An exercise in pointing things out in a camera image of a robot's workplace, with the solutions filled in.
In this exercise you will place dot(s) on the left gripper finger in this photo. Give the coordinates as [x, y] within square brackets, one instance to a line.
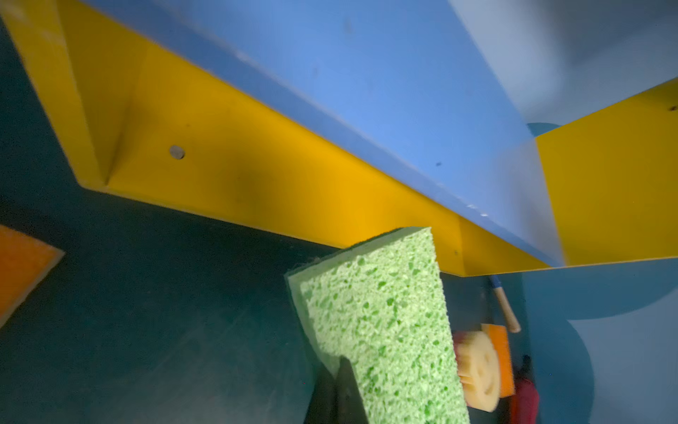
[336, 398]

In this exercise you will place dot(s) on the green sponge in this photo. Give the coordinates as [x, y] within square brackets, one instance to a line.
[381, 305]

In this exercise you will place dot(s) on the yellow shelf with pink and blue boards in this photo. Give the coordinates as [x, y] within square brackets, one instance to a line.
[525, 134]

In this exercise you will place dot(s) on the smiley sponge upper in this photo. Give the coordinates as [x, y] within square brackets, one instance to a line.
[478, 368]

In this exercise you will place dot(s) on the orange sponge right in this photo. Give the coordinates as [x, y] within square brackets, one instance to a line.
[499, 337]

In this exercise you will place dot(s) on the orange sponge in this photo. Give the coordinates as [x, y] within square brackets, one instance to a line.
[25, 261]
[499, 337]

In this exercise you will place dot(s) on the red toy object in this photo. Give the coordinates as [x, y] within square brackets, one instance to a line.
[524, 406]

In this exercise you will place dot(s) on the blue toy shovel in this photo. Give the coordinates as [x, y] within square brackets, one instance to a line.
[512, 323]

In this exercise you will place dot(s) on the orange sponge far left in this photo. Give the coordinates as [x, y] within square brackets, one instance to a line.
[25, 261]

